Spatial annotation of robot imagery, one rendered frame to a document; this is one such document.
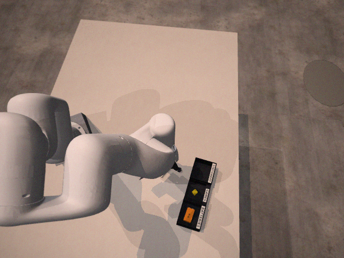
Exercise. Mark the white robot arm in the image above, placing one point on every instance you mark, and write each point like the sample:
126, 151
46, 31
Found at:
36, 129

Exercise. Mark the orange nine-volt battery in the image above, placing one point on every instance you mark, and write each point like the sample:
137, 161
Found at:
188, 215

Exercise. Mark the black three-compartment bin rack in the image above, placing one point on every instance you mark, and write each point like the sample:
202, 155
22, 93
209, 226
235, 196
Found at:
200, 179

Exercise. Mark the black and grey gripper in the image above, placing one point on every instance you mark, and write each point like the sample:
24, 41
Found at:
175, 166

